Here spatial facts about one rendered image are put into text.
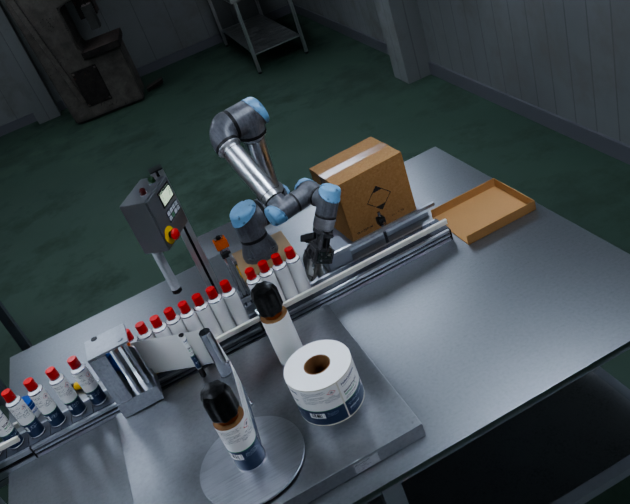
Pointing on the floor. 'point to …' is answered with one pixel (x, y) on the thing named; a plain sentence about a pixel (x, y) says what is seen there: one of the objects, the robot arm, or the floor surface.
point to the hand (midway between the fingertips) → (311, 276)
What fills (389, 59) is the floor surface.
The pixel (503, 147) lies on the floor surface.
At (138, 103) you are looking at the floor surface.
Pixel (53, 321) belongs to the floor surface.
